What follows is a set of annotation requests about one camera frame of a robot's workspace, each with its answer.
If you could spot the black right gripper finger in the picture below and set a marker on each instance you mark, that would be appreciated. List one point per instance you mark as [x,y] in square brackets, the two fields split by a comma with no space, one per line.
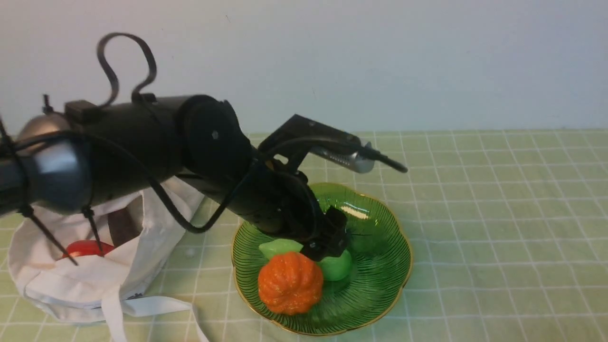
[321,247]

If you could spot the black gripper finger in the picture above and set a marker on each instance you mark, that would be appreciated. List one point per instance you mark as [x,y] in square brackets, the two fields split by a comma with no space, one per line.
[335,227]

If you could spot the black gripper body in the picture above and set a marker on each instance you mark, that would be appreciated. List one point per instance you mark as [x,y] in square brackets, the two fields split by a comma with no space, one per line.
[278,203]

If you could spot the orange toy pumpkin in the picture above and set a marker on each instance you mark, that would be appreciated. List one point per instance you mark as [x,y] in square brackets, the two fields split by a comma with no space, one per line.
[290,284]

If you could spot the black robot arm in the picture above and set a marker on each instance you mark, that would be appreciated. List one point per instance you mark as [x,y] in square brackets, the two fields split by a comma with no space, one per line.
[189,150]

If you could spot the white cloth tote bag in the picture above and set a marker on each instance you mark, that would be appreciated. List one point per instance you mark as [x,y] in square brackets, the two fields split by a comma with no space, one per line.
[101,288]

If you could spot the green toy cucumber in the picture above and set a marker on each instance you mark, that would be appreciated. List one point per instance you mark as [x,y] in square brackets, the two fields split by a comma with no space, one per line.
[333,268]

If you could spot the green glass ribbed plate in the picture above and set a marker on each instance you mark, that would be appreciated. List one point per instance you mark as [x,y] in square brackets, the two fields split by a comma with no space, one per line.
[382,261]

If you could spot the green checkered tablecloth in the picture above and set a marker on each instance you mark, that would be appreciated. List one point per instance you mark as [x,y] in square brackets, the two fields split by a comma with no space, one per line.
[509,237]

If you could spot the red toy tomato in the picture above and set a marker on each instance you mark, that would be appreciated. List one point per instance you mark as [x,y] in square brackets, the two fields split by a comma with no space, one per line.
[87,248]

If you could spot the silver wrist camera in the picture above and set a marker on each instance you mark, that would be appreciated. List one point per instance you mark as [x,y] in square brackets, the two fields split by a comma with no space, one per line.
[351,161]

